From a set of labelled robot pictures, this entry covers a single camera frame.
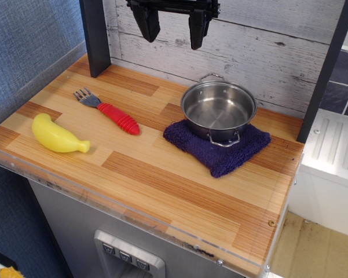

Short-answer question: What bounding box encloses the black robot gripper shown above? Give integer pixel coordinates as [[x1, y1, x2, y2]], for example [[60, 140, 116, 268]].
[[127, 1, 221, 50]]

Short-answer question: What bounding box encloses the small stainless steel pot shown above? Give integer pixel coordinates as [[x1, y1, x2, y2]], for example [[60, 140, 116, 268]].
[[180, 73, 257, 148]]

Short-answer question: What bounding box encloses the red handled toy fork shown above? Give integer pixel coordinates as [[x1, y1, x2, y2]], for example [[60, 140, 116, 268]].
[[73, 87, 140, 136]]

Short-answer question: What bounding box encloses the dark blue folded napkin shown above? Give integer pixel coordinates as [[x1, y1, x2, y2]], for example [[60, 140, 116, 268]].
[[163, 120, 271, 178]]

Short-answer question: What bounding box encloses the yellow plastic toy banana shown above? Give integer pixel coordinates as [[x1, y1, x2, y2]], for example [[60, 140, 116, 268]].
[[31, 113, 90, 153]]

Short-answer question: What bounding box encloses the white ribbed drainboard counter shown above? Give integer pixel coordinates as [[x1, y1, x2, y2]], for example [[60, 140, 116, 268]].
[[302, 109, 348, 181]]

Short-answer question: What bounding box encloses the silver toy dispenser panel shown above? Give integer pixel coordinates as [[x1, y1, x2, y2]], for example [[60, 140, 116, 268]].
[[94, 229, 166, 277]]

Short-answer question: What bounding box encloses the yellow object bottom left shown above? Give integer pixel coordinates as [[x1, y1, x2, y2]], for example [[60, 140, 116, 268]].
[[0, 267, 24, 278]]

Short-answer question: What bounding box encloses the dark left vertical post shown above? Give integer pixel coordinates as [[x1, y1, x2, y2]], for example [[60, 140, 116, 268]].
[[79, 0, 111, 78]]

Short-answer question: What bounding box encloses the dark vertical post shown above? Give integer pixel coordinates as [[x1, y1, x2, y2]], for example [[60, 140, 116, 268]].
[[79, 0, 111, 78], [296, 0, 348, 143]]

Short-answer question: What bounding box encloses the dark right vertical post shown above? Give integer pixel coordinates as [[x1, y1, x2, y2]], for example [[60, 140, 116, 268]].
[[296, 0, 348, 143]]

